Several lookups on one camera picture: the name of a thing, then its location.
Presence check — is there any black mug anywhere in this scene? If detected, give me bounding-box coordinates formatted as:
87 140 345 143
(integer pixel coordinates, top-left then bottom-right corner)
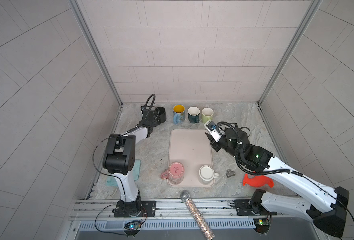
156 107 167 125

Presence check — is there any iridescent blue butterfly mug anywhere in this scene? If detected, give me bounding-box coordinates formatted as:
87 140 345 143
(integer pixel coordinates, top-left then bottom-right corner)
173 105 185 125

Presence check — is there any light green mug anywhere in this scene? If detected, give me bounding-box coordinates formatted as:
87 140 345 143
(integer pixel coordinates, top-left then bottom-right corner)
202 108 214 124

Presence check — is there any white mug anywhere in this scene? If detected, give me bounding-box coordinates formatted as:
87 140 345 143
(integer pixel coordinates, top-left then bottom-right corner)
199 165 220 185

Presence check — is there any dark green mug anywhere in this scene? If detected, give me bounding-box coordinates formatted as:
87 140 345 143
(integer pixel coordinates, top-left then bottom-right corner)
188 107 201 124

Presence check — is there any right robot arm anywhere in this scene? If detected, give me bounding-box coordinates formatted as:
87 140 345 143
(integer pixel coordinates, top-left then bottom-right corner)
204 121 350 238

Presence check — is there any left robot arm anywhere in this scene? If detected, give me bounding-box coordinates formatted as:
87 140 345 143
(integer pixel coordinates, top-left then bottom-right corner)
103 94 159 218

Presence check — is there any pink glass mug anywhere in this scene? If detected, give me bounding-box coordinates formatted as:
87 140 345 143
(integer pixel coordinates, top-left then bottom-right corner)
161 162 185 185

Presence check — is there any small metal clip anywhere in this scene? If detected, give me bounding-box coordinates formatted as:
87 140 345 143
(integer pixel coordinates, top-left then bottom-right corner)
226 169 236 178

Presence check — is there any beige plastic tray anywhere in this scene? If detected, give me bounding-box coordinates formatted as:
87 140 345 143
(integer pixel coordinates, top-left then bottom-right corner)
168 130 216 188

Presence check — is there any red shark plush toy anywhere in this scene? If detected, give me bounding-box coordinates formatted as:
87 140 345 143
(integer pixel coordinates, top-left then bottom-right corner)
242 174 274 188

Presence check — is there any glitter tube with silver cap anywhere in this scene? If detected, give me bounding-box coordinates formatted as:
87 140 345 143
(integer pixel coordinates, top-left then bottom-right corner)
181 190 215 240

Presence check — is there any teal folded cloth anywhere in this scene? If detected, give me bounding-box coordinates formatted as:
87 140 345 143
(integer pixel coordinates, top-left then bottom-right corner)
106 159 141 187

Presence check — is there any right circuit board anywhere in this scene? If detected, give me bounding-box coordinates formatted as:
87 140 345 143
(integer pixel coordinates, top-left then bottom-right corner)
253 219 271 234

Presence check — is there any circuit board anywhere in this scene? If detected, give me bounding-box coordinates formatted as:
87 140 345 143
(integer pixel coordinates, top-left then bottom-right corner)
124 221 142 232
253 219 271 234

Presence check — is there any left circuit board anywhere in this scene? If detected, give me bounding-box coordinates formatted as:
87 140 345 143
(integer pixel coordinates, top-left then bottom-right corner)
124 221 142 232

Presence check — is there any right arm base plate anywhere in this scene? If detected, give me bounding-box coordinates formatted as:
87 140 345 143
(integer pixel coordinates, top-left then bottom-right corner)
230 200 277 216

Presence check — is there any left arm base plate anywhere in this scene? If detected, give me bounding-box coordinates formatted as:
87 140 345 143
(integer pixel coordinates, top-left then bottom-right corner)
112 200 156 218

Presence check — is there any aluminium rail frame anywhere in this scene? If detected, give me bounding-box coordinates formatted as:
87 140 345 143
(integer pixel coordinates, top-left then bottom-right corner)
69 193 317 221

